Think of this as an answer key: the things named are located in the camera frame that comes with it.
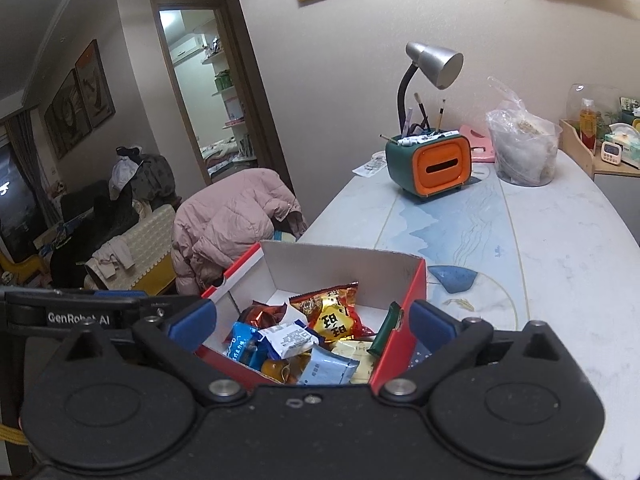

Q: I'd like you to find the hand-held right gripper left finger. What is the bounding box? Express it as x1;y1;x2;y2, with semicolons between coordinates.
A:
55;300;247;403

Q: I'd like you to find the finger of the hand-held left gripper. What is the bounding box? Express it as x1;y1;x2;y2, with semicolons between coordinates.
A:
57;287;147;299
141;295;203;322

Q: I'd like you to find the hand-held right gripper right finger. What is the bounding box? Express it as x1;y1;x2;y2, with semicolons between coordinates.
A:
378;300;583;403

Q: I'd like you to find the green snack packet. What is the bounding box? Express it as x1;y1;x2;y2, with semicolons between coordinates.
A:
367;301;405;359

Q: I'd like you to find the blue striped snack packet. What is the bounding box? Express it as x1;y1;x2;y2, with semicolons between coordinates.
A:
222;321;267;367

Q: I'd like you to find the pale yellow snack packet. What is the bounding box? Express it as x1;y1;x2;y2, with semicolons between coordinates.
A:
327;340;377;386

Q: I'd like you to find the clear orange snack packet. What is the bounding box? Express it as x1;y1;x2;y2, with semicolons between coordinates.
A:
260;357;297;386

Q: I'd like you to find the red yellow snack packet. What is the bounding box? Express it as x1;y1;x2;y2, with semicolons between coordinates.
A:
289;282;377;347

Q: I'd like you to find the white blue snack packet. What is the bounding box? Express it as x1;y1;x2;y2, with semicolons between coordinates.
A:
257;317;322;361

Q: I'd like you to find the light blue snack packet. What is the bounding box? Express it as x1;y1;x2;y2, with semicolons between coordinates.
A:
297;345;362;387

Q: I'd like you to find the red cardboard box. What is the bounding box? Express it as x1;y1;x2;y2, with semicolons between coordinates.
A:
195;240;429;397

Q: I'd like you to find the pink padded jacket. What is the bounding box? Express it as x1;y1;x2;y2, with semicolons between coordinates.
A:
172;167;307;296

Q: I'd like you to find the pile of dark clothes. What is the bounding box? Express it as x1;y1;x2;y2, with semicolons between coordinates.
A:
107;146;176;211

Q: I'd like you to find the orange green tissue box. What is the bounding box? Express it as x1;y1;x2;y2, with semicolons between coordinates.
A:
385;130;474;202

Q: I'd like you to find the paper sheet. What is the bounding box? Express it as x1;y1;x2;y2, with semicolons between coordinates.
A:
352;152;389;179

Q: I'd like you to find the clear plastic bag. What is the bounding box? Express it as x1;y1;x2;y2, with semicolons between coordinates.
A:
486;76;564;187

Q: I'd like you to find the white wooden cabinet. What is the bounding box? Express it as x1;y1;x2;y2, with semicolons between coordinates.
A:
559;119;640;261

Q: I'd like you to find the clear drink bottle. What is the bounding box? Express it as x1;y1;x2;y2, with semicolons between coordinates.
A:
578;97;599;151

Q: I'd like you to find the silver desk lamp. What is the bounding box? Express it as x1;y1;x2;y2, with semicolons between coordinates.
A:
397;41;465;139

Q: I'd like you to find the white tissue pack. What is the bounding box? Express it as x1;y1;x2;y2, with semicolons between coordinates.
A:
605;125;640;169

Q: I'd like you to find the dark framed wall picture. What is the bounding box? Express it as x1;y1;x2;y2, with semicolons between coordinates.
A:
75;39;117;130
44;67;94;161

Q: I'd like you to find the wooden door frame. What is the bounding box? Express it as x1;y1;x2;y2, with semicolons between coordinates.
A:
150;0;296;189

